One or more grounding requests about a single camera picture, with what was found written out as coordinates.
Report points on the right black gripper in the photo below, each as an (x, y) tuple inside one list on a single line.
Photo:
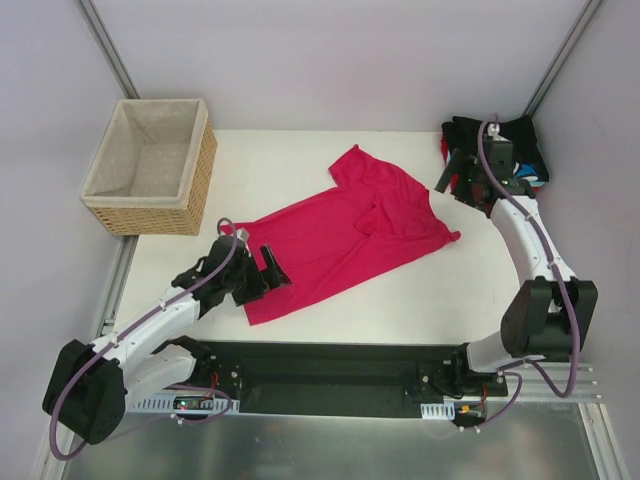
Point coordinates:
[(460, 171)]

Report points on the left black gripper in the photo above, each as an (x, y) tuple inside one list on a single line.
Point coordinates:
[(256, 282)]

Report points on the red t shirt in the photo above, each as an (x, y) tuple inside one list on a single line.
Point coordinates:
[(445, 147)]

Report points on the pink t shirt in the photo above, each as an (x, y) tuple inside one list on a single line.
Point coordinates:
[(375, 219)]

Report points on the wicker basket with liner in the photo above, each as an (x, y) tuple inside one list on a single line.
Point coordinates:
[(152, 172)]

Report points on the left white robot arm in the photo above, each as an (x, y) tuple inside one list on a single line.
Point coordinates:
[(93, 384)]

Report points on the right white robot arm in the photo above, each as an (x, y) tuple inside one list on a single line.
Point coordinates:
[(546, 323)]

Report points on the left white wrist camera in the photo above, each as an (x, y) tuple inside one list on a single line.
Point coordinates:
[(242, 234)]

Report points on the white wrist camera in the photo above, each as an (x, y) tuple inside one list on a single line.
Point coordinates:
[(242, 234), (493, 131)]

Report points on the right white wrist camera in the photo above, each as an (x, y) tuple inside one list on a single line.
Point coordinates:
[(493, 131)]

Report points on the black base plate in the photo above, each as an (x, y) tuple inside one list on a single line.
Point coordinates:
[(344, 380)]

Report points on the right aluminium frame post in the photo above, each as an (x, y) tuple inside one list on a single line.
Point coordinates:
[(580, 26)]

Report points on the aluminium frame post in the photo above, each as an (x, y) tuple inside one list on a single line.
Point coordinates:
[(580, 26), (108, 48)]

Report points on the left aluminium frame post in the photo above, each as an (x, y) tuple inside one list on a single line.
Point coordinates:
[(108, 48)]

